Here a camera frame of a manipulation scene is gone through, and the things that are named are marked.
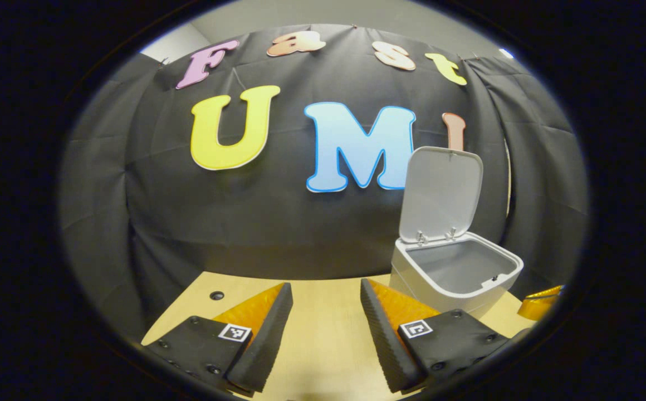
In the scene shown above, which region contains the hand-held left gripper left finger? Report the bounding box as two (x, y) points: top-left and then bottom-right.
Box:
(142, 282), (294, 396)

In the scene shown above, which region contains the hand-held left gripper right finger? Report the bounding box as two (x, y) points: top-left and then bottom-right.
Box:
(360, 278), (530, 394)

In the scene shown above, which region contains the white desktop garbage bin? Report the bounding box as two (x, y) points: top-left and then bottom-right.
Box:
(390, 146), (524, 321)

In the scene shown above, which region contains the wooden desktop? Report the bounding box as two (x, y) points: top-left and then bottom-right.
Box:
(142, 272), (535, 401)

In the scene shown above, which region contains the black backdrop cloth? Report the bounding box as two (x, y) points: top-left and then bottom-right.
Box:
(58, 23), (588, 346)

